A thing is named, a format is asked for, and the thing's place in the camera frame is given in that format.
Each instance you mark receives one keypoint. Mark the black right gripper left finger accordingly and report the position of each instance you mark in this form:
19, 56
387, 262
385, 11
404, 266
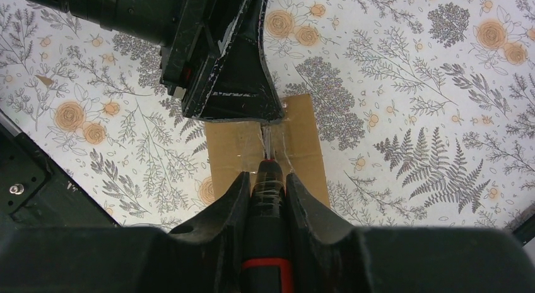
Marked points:
210, 243

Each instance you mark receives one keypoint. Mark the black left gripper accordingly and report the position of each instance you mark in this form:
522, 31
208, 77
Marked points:
217, 56

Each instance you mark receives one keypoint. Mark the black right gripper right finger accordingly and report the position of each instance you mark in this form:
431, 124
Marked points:
325, 248

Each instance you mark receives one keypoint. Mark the brown cardboard express box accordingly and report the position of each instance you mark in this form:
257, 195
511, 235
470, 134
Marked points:
294, 143

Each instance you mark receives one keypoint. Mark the red black utility knife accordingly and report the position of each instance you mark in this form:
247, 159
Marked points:
266, 260

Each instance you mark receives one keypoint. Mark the floral table mat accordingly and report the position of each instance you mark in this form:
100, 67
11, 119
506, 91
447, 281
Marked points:
424, 109

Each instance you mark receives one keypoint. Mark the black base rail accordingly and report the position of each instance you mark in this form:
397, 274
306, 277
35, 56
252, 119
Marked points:
36, 192

